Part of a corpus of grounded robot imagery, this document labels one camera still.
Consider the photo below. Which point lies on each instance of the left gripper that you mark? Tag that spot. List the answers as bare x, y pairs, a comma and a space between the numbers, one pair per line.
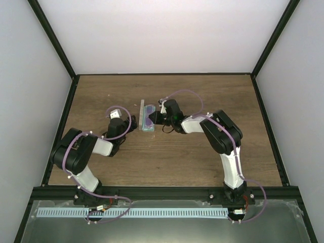
133, 123

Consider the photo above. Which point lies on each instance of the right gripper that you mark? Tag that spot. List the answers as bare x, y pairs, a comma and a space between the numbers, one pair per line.
157, 120

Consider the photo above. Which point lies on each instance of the grey glasses case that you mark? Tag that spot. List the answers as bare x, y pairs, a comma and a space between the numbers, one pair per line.
145, 123

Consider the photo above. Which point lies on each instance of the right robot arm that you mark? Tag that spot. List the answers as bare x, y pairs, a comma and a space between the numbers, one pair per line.
222, 133

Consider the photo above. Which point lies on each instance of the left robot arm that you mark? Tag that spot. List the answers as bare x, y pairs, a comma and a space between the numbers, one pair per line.
75, 149

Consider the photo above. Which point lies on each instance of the clear plastic sheet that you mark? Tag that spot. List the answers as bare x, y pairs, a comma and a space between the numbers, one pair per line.
276, 221

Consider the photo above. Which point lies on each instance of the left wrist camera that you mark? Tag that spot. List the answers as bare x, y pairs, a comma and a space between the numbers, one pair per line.
116, 113

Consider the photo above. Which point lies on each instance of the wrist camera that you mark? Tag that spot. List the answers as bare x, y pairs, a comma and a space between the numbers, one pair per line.
161, 105
116, 113

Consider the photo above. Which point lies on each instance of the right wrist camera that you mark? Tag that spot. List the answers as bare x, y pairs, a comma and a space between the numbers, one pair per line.
161, 105

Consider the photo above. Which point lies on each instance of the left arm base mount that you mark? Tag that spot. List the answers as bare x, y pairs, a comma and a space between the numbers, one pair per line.
88, 200

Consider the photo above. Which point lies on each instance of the black aluminium frame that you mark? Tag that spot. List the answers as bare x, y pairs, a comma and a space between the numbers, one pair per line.
289, 10

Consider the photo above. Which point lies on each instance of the light blue slotted cable duct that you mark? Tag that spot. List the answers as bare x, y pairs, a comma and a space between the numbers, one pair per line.
210, 213

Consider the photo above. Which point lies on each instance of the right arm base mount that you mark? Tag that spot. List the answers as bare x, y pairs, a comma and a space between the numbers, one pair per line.
226, 196

